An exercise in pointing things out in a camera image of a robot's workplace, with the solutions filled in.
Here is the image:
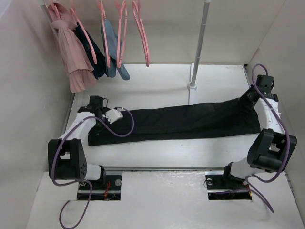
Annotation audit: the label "black trousers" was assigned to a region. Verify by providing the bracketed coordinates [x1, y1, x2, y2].
[88, 97, 261, 146]

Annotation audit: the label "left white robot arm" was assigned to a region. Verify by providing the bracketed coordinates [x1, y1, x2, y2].
[48, 96, 107, 189]

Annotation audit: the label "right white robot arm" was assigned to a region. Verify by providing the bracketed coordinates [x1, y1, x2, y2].
[220, 74, 297, 188]

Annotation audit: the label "pink hanger with denim garment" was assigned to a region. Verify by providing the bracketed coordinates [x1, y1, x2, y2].
[96, 0, 111, 68]

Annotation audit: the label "pink hanger with navy garment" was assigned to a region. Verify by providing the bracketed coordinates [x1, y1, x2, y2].
[69, 0, 98, 65]

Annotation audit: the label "navy blue garment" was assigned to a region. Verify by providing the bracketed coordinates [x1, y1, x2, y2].
[74, 23, 109, 80]

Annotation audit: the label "pink pleated garment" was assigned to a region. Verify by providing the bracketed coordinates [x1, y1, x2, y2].
[56, 3, 96, 93]

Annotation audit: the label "light blue denim garment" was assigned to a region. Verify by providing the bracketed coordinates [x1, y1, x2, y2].
[104, 19, 130, 81]

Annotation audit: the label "grey metal rack pole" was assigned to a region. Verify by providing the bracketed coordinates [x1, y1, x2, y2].
[192, 0, 211, 85]

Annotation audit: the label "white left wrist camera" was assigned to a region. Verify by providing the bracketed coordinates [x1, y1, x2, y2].
[102, 108, 123, 124]

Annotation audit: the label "metal rail at table front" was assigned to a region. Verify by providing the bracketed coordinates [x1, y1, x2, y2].
[105, 167, 224, 172]

